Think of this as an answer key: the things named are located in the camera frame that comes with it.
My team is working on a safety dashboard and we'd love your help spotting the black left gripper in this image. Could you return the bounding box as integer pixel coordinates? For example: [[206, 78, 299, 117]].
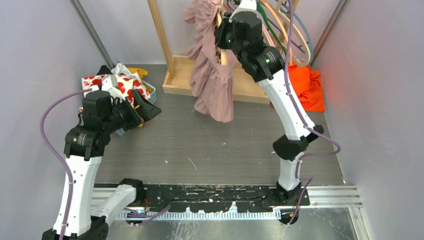
[[102, 89, 161, 134]]

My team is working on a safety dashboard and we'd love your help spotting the red poppy print garment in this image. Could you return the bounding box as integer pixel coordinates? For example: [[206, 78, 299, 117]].
[[81, 74, 152, 108]]

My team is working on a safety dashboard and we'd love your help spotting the pink pleated skirt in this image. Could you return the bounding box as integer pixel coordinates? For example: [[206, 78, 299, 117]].
[[184, 0, 238, 123]]

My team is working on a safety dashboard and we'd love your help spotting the beige plastic hanger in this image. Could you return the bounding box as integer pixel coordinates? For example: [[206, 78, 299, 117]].
[[214, 5, 228, 66]]

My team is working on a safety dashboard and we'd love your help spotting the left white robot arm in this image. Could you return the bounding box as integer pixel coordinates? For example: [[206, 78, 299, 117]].
[[42, 88, 161, 240]]

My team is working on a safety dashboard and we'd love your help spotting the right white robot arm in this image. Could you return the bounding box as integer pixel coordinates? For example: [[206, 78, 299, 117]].
[[214, 11, 324, 206]]

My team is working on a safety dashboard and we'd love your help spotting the pink hanger on rack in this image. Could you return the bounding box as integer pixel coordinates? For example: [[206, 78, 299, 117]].
[[225, 0, 275, 47]]

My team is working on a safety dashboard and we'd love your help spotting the peach hanger on rack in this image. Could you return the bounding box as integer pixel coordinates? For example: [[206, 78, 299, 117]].
[[260, 0, 293, 66]]

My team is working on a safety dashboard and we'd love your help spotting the wooden hanger rack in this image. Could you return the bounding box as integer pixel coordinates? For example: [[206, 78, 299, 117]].
[[147, 0, 290, 104]]

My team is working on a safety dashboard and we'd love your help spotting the cream hanger on rack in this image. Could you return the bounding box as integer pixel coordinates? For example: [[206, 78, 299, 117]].
[[264, 0, 312, 68]]

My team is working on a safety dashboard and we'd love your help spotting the teal hanger on rack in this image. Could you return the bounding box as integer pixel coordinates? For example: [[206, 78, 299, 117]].
[[264, 0, 315, 65]]

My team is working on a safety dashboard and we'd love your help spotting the blue plastic basket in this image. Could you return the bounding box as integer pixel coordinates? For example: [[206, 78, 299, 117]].
[[114, 81, 159, 137]]

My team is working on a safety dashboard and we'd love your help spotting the yellow garment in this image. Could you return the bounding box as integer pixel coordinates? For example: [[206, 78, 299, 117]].
[[128, 67, 148, 79]]

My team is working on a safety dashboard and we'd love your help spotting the black garment in basket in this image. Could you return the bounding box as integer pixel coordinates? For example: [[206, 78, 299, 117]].
[[96, 65, 113, 76]]

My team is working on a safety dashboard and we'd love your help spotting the orange garment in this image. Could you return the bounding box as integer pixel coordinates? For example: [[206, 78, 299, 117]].
[[288, 63, 326, 113]]

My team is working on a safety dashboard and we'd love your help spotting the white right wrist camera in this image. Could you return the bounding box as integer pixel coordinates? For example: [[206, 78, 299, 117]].
[[228, 0, 257, 23]]

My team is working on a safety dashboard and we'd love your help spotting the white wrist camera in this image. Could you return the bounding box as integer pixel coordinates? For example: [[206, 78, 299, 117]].
[[228, 0, 257, 23], [101, 74, 125, 100]]

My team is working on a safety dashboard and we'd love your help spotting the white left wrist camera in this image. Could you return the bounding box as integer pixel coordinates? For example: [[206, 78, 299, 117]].
[[101, 74, 125, 100]]

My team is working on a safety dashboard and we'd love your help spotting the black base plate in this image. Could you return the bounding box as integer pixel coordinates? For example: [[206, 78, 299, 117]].
[[130, 184, 310, 213]]

